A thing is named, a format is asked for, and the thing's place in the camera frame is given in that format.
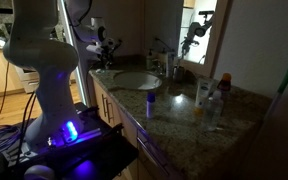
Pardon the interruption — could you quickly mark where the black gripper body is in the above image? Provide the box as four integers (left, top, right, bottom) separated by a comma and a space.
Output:
98, 38, 122, 69

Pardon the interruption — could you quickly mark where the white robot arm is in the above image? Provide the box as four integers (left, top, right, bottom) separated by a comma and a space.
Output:
3, 0, 84, 152

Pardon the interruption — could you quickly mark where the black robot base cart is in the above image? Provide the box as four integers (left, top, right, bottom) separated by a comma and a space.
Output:
0, 106, 139, 180

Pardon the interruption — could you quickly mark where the tall white tube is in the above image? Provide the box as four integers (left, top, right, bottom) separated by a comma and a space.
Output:
166, 52, 173, 78

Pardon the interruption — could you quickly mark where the steel toothbrush holder cup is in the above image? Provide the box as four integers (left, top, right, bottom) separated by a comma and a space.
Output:
173, 66, 185, 82

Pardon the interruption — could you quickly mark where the white cream tube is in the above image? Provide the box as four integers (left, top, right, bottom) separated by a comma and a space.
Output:
195, 78, 213, 109

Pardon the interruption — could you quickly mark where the white oval sink basin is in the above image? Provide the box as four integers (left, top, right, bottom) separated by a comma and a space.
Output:
113, 71, 162, 90

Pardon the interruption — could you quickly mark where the green soap dispenser bottle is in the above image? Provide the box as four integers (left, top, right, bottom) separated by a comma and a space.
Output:
146, 49, 154, 70

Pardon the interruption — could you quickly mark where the chrome sink faucet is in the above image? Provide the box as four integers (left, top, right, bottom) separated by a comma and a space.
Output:
154, 60, 165, 75

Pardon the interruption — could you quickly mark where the white bottle blue cap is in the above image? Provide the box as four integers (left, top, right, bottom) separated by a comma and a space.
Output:
146, 92, 155, 119

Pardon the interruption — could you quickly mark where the orange cap dark bottle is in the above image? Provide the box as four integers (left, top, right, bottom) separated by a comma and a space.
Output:
217, 73, 232, 100

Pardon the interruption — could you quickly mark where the clear plastic bottle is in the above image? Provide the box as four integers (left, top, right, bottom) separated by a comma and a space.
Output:
203, 90, 223, 131

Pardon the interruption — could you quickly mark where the wooden vanity cabinet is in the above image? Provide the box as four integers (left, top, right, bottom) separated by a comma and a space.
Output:
93, 80, 169, 180

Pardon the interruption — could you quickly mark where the wall mirror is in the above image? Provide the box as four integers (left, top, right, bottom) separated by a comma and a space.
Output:
178, 0, 233, 76

